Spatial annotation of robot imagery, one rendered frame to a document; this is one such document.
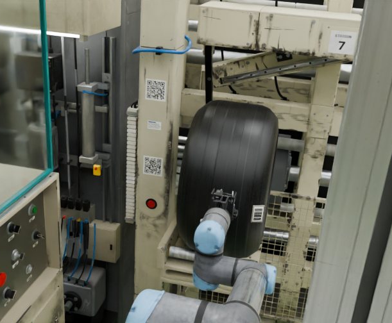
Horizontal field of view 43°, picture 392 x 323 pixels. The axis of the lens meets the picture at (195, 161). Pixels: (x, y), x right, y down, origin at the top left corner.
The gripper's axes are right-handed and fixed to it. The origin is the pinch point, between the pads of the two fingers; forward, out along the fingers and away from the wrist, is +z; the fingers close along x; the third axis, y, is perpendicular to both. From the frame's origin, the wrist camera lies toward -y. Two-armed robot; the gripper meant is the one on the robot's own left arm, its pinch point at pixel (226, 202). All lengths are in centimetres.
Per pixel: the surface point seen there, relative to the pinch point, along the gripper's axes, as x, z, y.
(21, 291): 60, -21, -33
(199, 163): 10.6, 3.7, 10.6
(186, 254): 14.7, 17.7, -29.5
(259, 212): -10.7, 3.0, -2.6
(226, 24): 12, 41, 55
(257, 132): -6.1, 12.7, 21.6
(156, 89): 30.8, 17.6, 30.9
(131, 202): 39.7, 24.9, -15.3
